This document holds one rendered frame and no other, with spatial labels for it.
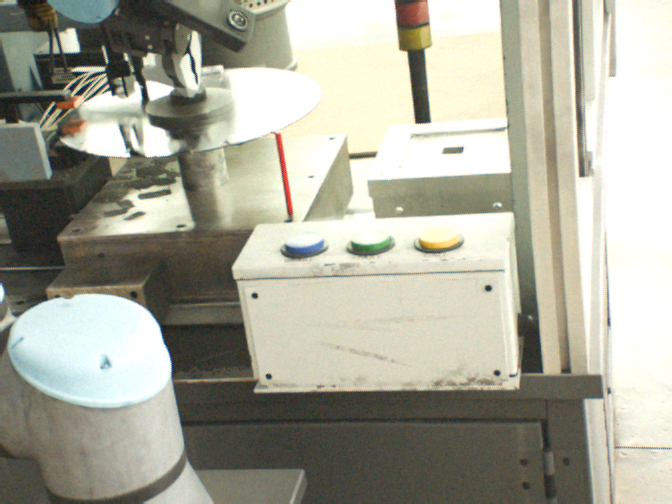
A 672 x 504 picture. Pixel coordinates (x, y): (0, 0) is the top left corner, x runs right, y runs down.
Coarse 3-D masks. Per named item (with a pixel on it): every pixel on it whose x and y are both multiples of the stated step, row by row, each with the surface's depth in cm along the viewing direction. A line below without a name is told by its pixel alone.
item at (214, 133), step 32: (160, 96) 171; (256, 96) 165; (288, 96) 164; (320, 96) 163; (64, 128) 163; (96, 128) 161; (128, 128) 160; (160, 128) 158; (192, 128) 157; (224, 128) 155; (256, 128) 154
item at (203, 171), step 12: (180, 156) 165; (192, 156) 164; (204, 156) 164; (216, 156) 165; (180, 168) 166; (192, 168) 164; (204, 168) 164; (216, 168) 165; (192, 180) 165; (204, 180) 165; (216, 180) 166
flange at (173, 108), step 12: (168, 96) 166; (180, 96) 161; (204, 96) 162; (216, 96) 164; (228, 96) 164; (156, 108) 162; (168, 108) 162; (180, 108) 161; (192, 108) 160; (204, 108) 160; (216, 108) 160; (228, 108) 161; (156, 120) 161; (168, 120) 159; (180, 120) 159; (192, 120) 159
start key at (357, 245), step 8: (360, 232) 133; (368, 232) 132; (376, 232) 132; (384, 232) 132; (352, 240) 131; (360, 240) 131; (368, 240) 130; (376, 240) 130; (384, 240) 130; (360, 248) 130; (368, 248) 130; (376, 248) 130
